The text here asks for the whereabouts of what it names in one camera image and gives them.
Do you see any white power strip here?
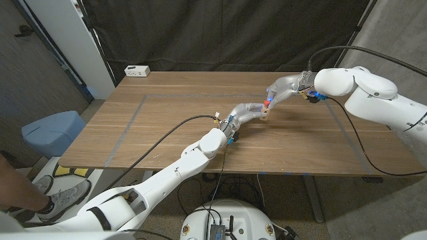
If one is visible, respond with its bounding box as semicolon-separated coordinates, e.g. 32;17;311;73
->
123;65;151;78

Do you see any black backdrop curtain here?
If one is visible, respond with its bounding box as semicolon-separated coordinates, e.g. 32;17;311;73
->
81;0;378;83

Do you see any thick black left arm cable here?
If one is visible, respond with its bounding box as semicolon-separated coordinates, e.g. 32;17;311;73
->
105;115;220;193

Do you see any large wooden board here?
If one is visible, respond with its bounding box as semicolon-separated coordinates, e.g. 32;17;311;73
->
103;93;373;176

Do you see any grey sneaker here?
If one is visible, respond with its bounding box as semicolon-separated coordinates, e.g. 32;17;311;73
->
35;179;92;221
28;175;55;197

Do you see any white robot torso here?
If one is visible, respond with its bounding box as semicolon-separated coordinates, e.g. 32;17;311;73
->
179;199;277;240

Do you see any person's leg and shoe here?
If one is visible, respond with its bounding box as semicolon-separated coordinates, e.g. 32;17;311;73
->
9;156;125;223

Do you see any bare person leg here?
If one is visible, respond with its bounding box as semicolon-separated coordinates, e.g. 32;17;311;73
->
0;155;54;215

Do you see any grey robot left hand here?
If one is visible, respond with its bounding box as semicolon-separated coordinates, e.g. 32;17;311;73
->
218;102;270;137

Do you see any black door handle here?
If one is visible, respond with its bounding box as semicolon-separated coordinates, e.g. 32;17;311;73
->
13;25;34;38

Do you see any white floor cable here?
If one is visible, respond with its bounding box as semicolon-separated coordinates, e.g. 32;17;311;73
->
256;173;266;211

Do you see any grey table leg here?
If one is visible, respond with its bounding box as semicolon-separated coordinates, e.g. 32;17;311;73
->
302;175;325;223

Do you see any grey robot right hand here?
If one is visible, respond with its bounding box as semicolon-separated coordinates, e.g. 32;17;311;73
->
266;71;317;110

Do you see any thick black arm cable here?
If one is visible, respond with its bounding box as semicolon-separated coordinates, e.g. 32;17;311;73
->
307;45;427;78
105;115;220;193

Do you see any black backdrop stand pole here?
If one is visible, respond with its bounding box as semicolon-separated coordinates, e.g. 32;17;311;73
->
75;0;117;88
332;0;380;73

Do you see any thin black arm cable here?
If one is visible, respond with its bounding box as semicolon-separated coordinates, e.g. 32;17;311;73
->
326;96;427;177
205;143;230;240

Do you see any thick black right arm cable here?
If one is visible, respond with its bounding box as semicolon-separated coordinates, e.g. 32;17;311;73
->
307;45;427;78

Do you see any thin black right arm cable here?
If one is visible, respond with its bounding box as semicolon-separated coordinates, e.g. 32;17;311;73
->
326;96;427;177

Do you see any black floor cable bundle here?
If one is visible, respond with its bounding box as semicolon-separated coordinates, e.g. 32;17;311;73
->
176;172;266;217

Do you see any light blue stool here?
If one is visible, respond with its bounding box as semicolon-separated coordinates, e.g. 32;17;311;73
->
21;110;87;159

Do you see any grey box on torso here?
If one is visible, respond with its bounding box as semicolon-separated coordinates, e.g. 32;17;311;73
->
209;223;227;240

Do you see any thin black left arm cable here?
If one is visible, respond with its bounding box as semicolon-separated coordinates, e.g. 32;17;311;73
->
205;143;230;240

